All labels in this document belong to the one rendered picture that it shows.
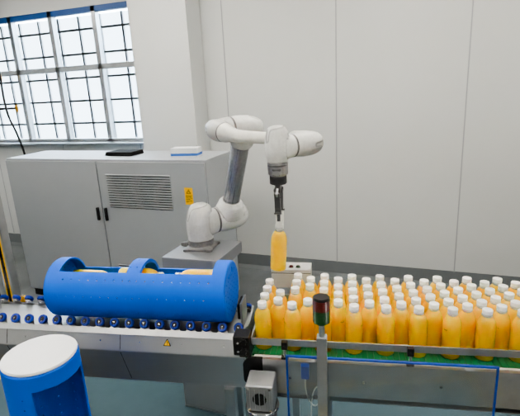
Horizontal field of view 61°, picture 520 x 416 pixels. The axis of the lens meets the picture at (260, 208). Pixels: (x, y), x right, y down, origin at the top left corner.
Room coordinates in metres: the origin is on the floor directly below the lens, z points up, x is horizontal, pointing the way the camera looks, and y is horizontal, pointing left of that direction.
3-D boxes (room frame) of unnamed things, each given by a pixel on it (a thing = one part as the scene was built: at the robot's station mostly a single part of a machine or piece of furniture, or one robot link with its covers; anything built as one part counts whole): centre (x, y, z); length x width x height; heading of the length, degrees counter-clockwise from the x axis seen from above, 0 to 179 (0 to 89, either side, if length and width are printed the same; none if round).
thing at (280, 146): (1.91, -0.10, 1.76); 0.13 x 0.11 x 0.16; 121
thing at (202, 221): (2.58, 0.36, 1.23); 0.18 x 0.16 x 0.22; 121
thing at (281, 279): (2.13, -0.15, 1.05); 0.20 x 0.10 x 0.10; 80
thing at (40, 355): (1.54, 0.89, 1.03); 0.28 x 0.28 x 0.01
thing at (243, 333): (1.68, 0.10, 0.95); 0.10 x 0.07 x 0.10; 170
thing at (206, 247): (2.57, 0.39, 1.09); 0.22 x 0.18 x 0.06; 77
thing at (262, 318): (1.73, 0.01, 1.00); 0.07 x 0.07 x 0.19
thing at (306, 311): (1.73, -0.18, 1.00); 0.07 x 0.07 x 0.19
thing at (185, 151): (3.83, 0.61, 1.48); 0.24 x 0.12 x 0.08; 77
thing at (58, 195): (4.14, 1.34, 0.72); 2.15 x 0.54 x 1.45; 69
